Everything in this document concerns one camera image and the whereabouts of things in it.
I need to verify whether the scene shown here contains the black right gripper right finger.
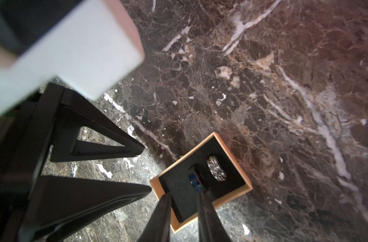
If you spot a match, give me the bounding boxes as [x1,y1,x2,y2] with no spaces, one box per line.
[198,193,231,242]

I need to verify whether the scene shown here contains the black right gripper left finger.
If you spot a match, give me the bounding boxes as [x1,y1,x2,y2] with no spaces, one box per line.
[138,193,171,242]

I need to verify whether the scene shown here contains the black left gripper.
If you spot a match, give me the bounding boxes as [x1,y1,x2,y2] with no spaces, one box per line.
[0,83,151,242]

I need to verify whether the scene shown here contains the blue black ring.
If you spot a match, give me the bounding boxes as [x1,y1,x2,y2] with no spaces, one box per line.
[188,164,208,193]

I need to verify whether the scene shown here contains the tan ring box base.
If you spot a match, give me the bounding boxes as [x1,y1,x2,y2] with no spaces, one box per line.
[150,132,253,233]

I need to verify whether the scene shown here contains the silver ring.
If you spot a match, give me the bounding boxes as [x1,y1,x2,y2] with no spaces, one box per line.
[207,155,228,182]

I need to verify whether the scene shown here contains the mint green box lid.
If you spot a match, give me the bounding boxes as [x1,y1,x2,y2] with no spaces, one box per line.
[0,1,145,115]

